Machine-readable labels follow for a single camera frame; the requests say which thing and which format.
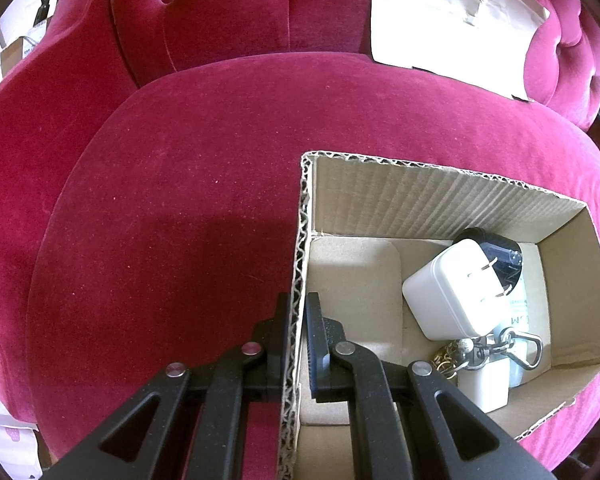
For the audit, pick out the dark round ball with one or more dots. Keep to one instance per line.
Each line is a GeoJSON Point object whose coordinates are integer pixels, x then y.
{"type": "Point", "coordinates": [504, 254]}

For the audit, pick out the cardboard box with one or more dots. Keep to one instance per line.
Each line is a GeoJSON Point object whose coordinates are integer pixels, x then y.
{"type": "Point", "coordinates": [368, 223]}

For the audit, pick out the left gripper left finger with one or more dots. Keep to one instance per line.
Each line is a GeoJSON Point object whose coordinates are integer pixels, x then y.
{"type": "Point", "coordinates": [187, 423]}

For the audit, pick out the metal keyring with chain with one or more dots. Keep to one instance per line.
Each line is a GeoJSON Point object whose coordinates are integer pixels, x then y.
{"type": "Point", "coordinates": [467, 354]}

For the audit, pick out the light blue tube bottle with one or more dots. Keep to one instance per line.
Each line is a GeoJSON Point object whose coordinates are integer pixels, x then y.
{"type": "Point", "coordinates": [522, 319]}

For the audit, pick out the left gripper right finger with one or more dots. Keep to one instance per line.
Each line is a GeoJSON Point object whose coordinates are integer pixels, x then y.
{"type": "Point", "coordinates": [407, 421]}

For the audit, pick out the large white power adapter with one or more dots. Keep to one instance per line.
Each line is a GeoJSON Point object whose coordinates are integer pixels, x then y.
{"type": "Point", "coordinates": [457, 294]}

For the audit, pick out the small white cube charger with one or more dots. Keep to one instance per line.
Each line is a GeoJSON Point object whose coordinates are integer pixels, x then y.
{"type": "Point", "coordinates": [488, 387]}

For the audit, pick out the red velvet tufted sofa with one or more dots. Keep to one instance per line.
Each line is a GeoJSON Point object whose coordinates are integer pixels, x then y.
{"type": "Point", "coordinates": [149, 174]}

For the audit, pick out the brown paper sheet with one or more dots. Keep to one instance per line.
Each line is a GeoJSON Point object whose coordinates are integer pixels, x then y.
{"type": "Point", "coordinates": [479, 42]}

